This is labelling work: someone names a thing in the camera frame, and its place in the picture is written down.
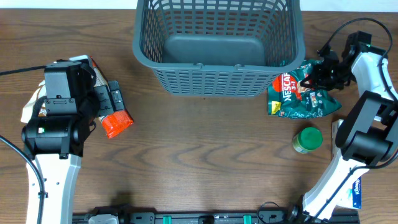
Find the cream brown paper bag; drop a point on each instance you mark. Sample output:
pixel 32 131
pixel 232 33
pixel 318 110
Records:
pixel 28 108

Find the green lid jar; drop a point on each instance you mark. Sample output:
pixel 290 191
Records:
pixel 308 140

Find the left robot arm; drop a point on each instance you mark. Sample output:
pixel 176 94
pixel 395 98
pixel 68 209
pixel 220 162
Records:
pixel 59 118

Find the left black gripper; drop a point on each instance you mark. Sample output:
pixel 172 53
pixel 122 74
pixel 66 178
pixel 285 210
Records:
pixel 104 94

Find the Kleenex tissue multipack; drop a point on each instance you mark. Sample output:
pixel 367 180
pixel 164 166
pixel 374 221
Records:
pixel 352 198

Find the orange biscuit pack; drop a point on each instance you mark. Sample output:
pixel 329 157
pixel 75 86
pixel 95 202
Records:
pixel 117 122

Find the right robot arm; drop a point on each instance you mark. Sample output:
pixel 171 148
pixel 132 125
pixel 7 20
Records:
pixel 367 138

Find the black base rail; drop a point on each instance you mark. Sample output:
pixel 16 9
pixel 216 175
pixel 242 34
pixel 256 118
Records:
pixel 125 215

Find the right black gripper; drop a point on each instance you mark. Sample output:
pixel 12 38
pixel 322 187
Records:
pixel 318 82

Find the grey plastic basket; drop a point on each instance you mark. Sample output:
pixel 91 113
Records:
pixel 218 47

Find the green Nescafe coffee bag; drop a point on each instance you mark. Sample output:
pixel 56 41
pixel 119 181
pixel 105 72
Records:
pixel 287 98

